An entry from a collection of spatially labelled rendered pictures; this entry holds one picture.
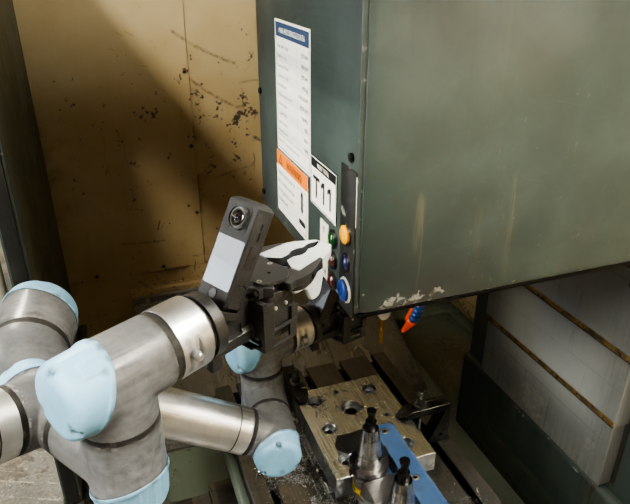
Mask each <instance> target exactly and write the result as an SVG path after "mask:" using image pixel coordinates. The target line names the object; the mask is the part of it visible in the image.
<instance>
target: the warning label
mask: <svg viewBox="0 0 630 504"><path fill-rule="evenodd" d="M277 176H278V207H279V208H280V210H281V211H282V212H283V213H284V214H285V216H286V217H287V218H288V219H289V221H290V222H291V223H292V224H293V225H294V227H295V228H296V229H297V230H298V231H299V233H300V234H301V235H302V236H303V238H304V239H305V240H308V177H307V176H306V175H305V174H304V173H303V172H302V171H301V170H300V169H299V168H298V167H297V166H296V165H294V164H293V163H292V162H291V161H290V160H289V159H288V158H287V157H286V156H285V155H284V154H283V153H282V152H281V151H280V150H279V149H278V148H277Z"/></svg>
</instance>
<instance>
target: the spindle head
mask: <svg viewBox="0 0 630 504"><path fill-rule="evenodd" d="M275 18H277V19H280V20H283V21H286V22H289V23H292V24H295V25H298V26H301V27H304V28H307V29H310V30H311V154H312V155H313V156H315V157H316V158H317V159H318V160H319V161H321V162H322V163H323V164H324V165H325V166H327V167H328V168H329V169H330V170H331V171H333V172H334V173H335V174H336V175H337V176H338V177H337V226H335V225H334V224H333V223H332V222H331V221H330V220H329V219H328V218H327V217H326V216H325V215H324V214H323V213H322V212H321V211H320V210H319V209H318V208H317V207H316V206H315V205H314V204H313V202H312V201H311V177H310V176H309V175H308V174H306V173H305V172H304V171H303V170H302V169H301V168H300V167H299V166H298V165H297V164H296V163H295V162H294V161H293V160H291V159H290V158H289V157H288V156H287V155H286V154H285V153H284V152H283V151H282V150H281V149H280V148H279V147H278V129H277V92H276V55H275ZM256 24H257V49H258V75H259V88H258V93H259V100H260V126H261V151H262V177H263V188H262V193H263V199H264V201H265V202H266V203H267V205H268V206H269V207H270V208H271V209H272V210H273V212H274V214H275V215H276V216H277V217H278V219H279V220H280V221H281V223H282V224H283V225H284V226H285V228H286V229H287V230H288V231H289V233H290V234H291V235H292V236H293V238H294V239H295V240H296V241H305V239H304V238H303V236H302V235H301V234H300V233H299V231H298V230H297V229H296V228H295V227H294V225H293V224H292V223H291V222H290V221H289V219H288V218H287V217H286V216H285V214H284V213H283V212H282V211H281V210H280V208H279V207H278V176H277V148H278V149H279V150H280V151H281V152H282V153H283V154H284V155H285V156H286V157H287V158H288V159H289V160H290V161H291V162H292V163H293V164H294V165H296V166H297V167H298V168H299V169H300V170H301V171H302V172H303V173H304V174H305V175H306V176H307V177H308V240H319V241H320V218H322V219H323V220H324V221H325V222H326V223H327V224H328V225H329V230H330V229H333V230H334V231H335V232H336V235H337V247H336V248H335V249H332V248H331V250H332V251H334V253H335V255H336V258H337V267H336V269H335V270H332V269H331V268H330V266H329V263H328V272H329V271H332V272H334V274H335V277H336V282H338V280H339V263H340V235H339V230H340V212H341V163H342V162H343V163H344V164H346V165H347V166H348V167H350V168H351V169H352V170H354V171H355V172H356V173H357V209H356V228H355V258H354V289H353V313H354V314H355V315H356V317H357V318H358V319H359V318H364V317H370V316H375V315H380V314H385V313H390V312H395V311H400V310H405V309H410V308H415V307H420V306H425V305H430V304H435V303H440V302H445V301H450V300H455V299H460V298H465V297H470V296H475V295H480V294H485V293H490V292H495V291H500V290H505V289H511V288H516V287H521V286H526V285H531V284H536V283H541V282H546V281H551V280H556V279H561V278H566V277H571V276H576V275H581V274H586V273H591V272H596V271H601V270H606V269H611V268H616V267H621V266H626V265H630V0H256Z"/></svg>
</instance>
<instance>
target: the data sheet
mask: <svg viewBox="0 0 630 504"><path fill-rule="evenodd" d="M275 55H276V92H277V129H278V147H279V148H280V149H281V150H282V151H283V152H284V153H285V154H286V155H287V156H288V157H289V158H290V159H291V160H293V161H294V162H295V163H296V164H297V165H298V166H299V167H300V168H301V169H302V170H303V171H304V172H305V173H306V174H308V175H309V176H310V177H311V30H310V29H307V28H304V27H301V26H298V25H295V24H292V23H289V22H286V21H283V20H280V19H277V18H275Z"/></svg>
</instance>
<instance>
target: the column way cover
mask: <svg viewBox="0 0 630 504"><path fill-rule="evenodd" d="M486 318H487V319H488V327H487V334H486V341H485V348H484V354H483V361H482V370H483V371H484V372H485V373H486V374H487V375H488V376H489V377H490V378H491V379H492V380H493V381H494V382H495V383H496V384H497V385H498V386H499V387H500V388H501V389H502V390H503V391H504V392H505V393H506V394H507V395H508V396H509V397H510V398H511V399H512V400H513V401H514V402H515V403H516V404H517V405H518V406H519V407H520V408H521V409H522V410H523V411H524V412H525V413H526V414H527V415H528V416H529V417H530V418H531V419H532V420H533V421H534V422H535V423H536V424H537V425H538V426H539V427H540V428H541V429H542V430H543V431H544V432H545V433H546V434H547V435H548V436H549V437H550V438H551V439H552V440H553V441H554V442H555V443H556V444H557V445H558V446H559V447H560V448H561V449H562V450H563V451H564V452H565V453H566V454H567V455H568V456H569V457H570V458H571V459H572V460H573V461H574V462H575V463H576V464H577V465H578V466H579V467H580V469H581V470H582V471H583V472H584V473H585V474H586V475H587V476H588V477H589V478H590V479H591V480H592V481H593V482H594V483H595V484H596V485H597V486H599V485H602V484H605V483H608V482H610V478H611V474H612V471H613V467H614V464H615V460H616V457H617V453H618V450H619V446H620V443H621V439H622V436H623V432H624V429H625V425H626V424H629V421H630V265H626V266H621V267H616V268H611V269H606V270H601V271H596V272H591V273H586V274H581V275H576V276H571V277H566V278H561V279H556V280H551V281H546V282H541V283H536V284H531V285H526V286H521V287H516V288H511V289H505V290H500V291H495V292H490V293H489V297H488V304H487V311H486Z"/></svg>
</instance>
